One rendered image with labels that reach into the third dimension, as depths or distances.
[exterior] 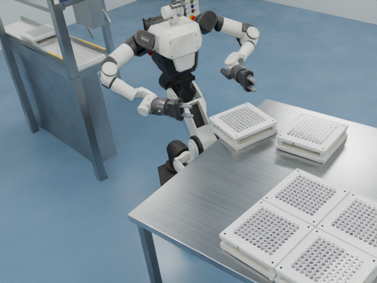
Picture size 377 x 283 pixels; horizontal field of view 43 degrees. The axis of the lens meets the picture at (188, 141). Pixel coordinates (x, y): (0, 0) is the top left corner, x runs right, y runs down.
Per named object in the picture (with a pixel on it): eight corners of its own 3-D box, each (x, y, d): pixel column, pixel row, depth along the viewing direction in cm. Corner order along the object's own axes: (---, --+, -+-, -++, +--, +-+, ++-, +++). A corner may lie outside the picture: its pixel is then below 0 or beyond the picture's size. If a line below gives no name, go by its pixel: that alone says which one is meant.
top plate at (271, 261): (315, 230, 172) (315, 226, 171) (273, 272, 159) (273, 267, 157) (260, 202, 187) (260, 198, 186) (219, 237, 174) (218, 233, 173)
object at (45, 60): (108, 67, 345) (105, 54, 339) (74, 82, 330) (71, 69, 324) (26, 31, 429) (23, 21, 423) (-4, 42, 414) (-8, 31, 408)
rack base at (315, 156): (347, 137, 225) (347, 132, 224) (323, 164, 211) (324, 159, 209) (300, 123, 239) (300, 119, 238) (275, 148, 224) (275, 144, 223)
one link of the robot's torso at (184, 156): (173, 171, 330) (171, 156, 323) (198, 160, 337) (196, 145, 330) (188, 186, 314) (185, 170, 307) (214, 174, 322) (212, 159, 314)
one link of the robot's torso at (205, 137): (193, 161, 292) (163, 92, 295) (217, 150, 298) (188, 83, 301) (202, 156, 278) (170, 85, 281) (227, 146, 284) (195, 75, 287)
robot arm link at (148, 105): (162, 94, 243) (144, 90, 248) (153, 108, 238) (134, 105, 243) (168, 109, 252) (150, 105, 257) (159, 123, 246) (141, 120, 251)
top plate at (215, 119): (277, 124, 232) (277, 121, 231) (235, 142, 223) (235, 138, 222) (248, 104, 251) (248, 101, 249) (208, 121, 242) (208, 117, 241)
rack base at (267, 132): (277, 132, 235) (277, 128, 234) (236, 150, 226) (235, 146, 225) (248, 113, 253) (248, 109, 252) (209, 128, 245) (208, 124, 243)
